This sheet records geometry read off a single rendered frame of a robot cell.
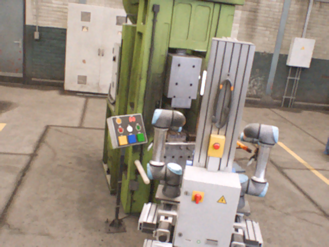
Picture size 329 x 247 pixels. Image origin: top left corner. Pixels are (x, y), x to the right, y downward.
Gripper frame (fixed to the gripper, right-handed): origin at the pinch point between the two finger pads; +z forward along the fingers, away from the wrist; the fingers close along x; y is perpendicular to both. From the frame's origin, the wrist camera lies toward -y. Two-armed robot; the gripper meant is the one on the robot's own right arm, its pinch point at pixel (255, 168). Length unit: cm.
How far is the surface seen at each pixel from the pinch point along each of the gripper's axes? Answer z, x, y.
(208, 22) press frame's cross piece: -117, -60, -65
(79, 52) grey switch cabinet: -8, -343, -521
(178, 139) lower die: 0, -73, -44
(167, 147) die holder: 7, -82, -34
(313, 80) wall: 9, 263, -750
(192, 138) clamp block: -2, -59, -50
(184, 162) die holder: 23, -63, -42
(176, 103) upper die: -37, -80, -41
